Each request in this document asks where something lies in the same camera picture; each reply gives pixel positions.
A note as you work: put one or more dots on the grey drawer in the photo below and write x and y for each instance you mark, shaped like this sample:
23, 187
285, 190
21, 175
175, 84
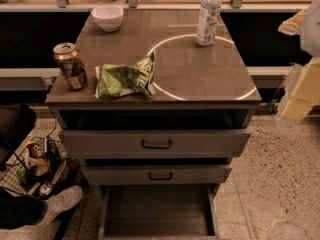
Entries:
150, 175
154, 144
158, 212

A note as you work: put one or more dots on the grey bottom drawer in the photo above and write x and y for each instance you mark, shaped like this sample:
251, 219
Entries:
158, 212

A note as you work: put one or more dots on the white ceramic bowl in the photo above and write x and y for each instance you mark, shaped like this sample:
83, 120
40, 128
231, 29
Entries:
108, 17

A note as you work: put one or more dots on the dark trouser leg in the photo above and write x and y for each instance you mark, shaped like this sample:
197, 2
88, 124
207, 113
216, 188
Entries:
16, 212

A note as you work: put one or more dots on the white sneaker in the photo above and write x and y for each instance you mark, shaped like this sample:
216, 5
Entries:
64, 201

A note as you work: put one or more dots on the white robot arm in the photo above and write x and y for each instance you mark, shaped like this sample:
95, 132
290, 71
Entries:
302, 87

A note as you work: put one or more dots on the grey drawer cabinet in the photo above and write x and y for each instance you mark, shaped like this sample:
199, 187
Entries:
196, 88

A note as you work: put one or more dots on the clear plastic water bottle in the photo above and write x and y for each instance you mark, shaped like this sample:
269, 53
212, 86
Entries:
207, 22

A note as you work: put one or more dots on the brown soda can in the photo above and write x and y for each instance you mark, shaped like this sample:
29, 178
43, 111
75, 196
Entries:
67, 57

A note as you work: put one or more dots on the grey top drawer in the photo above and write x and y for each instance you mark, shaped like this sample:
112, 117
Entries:
154, 144

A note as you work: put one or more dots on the black wire basket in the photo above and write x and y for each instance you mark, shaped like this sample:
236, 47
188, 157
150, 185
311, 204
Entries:
43, 167

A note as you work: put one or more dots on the green chip bag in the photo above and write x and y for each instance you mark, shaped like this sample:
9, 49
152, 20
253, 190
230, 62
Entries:
121, 80

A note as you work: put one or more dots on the grey middle drawer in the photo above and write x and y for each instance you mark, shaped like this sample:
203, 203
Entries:
150, 175

